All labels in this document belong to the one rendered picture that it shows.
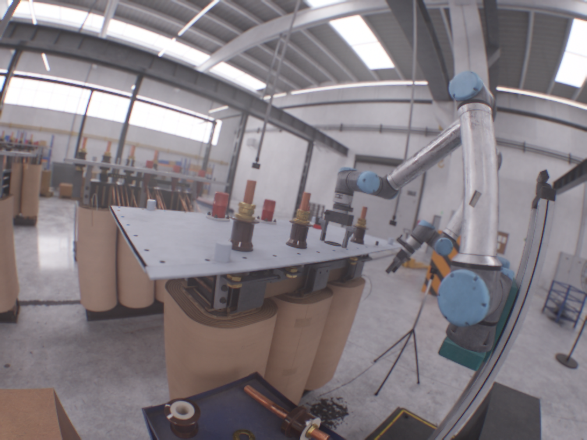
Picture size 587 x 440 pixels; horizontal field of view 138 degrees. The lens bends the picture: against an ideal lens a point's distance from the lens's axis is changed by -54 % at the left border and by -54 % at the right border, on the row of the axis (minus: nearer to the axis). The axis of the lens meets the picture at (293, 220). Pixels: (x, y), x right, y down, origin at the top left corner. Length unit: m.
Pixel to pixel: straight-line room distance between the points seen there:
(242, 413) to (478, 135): 1.06
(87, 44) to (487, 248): 9.38
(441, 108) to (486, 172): 6.09
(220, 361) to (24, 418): 0.71
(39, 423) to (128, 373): 1.48
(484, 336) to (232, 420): 0.81
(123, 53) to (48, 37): 2.81
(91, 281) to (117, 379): 0.87
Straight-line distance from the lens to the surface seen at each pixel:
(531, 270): 0.97
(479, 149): 0.73
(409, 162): 1.03
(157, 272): 0.50
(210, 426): 0.81
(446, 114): 6.67
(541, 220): 0.97
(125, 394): 2.04
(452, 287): 0.66
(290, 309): 1.14
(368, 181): 1.00
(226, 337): 0.88
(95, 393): 2.08
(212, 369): 0.98
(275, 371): 1.37
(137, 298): 2.57
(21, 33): 9.85
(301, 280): 1.26
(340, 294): 1.50
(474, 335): 0.86
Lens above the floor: 1.55
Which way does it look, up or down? 6 degrees down
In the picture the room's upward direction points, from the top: 12 degrees clockwise
